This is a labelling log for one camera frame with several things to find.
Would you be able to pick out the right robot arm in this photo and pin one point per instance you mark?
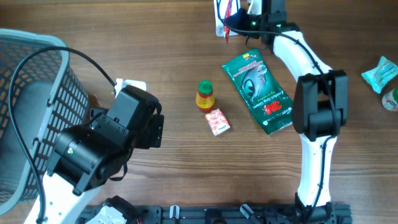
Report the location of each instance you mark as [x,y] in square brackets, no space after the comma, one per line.
[319,109]

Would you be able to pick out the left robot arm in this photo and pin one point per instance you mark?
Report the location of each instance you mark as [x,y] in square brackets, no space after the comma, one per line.
[85,156]

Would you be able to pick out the green lid white jar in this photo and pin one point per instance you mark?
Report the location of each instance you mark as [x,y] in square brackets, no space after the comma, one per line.
[389,100]

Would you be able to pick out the red sriracha sauce bottle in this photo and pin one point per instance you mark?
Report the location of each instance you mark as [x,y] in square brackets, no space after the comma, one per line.
[205,99]

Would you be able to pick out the red white tissue pack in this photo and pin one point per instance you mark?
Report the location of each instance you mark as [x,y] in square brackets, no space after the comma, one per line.
[217,122]

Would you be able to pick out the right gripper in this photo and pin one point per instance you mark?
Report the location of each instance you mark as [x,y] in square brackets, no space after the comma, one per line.
[237,25]

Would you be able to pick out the teal tissue pack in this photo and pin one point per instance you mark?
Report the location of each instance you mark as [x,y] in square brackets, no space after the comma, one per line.
[381,75]

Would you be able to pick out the grey plastic basket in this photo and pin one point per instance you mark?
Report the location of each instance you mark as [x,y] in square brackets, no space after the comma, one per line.
[47,97]

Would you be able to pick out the green glove package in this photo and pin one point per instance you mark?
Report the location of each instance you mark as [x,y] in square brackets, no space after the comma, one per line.
[267,102]

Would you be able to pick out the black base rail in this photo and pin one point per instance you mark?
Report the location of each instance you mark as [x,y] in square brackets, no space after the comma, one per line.
[199,214]

